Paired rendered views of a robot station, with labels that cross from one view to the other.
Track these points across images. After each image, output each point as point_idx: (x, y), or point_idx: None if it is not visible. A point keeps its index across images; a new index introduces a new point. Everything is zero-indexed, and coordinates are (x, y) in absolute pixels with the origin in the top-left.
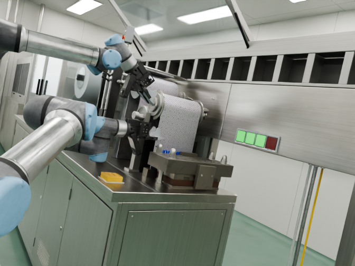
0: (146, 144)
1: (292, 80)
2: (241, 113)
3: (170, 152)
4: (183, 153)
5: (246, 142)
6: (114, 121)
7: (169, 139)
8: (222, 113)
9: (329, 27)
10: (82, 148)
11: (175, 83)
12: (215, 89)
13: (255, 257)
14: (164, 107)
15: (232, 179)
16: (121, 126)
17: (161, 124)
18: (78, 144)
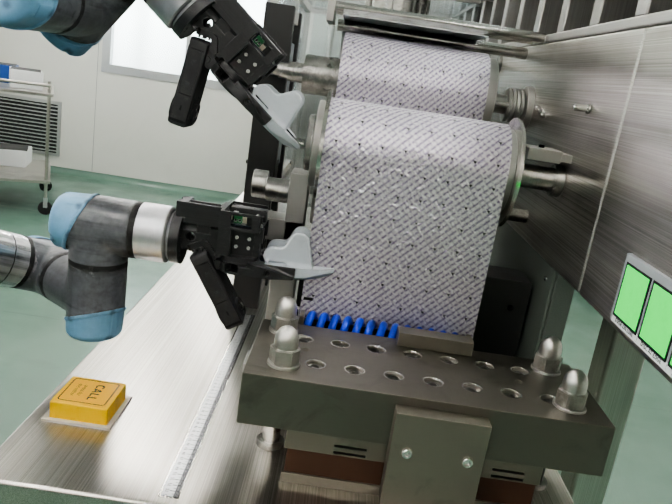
0: (300, 284)
1: None
2: (654, 181)
3: (274, 343)
4: (402, 336)
5: (643, 336)
6: (119, 211)
7: (362, 276)
8: (600, 173)
9: None
10: (47, 291)
11: (485, 57)
12: (600, 65)
13: None
14: (327, 155)
15: None
16: (140, 230)
17: (324, 221)
18: (39, 280)
